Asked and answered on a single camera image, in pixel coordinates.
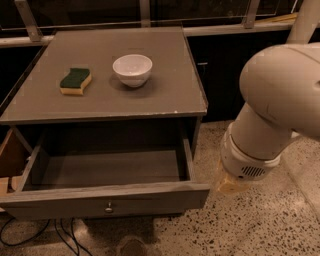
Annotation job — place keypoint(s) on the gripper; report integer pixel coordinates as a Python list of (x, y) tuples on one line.
[(245, 164)]

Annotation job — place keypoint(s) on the grey top drawer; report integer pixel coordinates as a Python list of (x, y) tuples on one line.
[(144, 182)]

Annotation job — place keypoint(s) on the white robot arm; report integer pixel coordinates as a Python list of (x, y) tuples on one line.
[(280, 86)]

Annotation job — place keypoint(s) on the round metal drawer knob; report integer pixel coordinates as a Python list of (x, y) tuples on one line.
[(109, 208)]

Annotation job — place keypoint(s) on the grey wooden drawer cabinet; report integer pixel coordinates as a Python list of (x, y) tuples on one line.
[(110, 116)]

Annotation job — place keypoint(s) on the round floor drain cover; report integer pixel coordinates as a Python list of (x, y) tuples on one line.
[(131, 246)]

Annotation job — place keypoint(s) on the white ceramic bowl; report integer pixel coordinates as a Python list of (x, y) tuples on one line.
[(133, 70)]

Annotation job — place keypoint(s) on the white diagonal support pole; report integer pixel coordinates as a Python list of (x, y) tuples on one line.
[(306, 22)]

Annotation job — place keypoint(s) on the green and yellow sponge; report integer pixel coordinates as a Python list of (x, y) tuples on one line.
[(75, 82)]

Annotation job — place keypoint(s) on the brown cardboard box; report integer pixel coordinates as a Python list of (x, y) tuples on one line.
[(13, 160)]

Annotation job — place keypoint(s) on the metal railing with glass panels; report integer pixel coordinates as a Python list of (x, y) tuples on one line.
[(34, 22)]

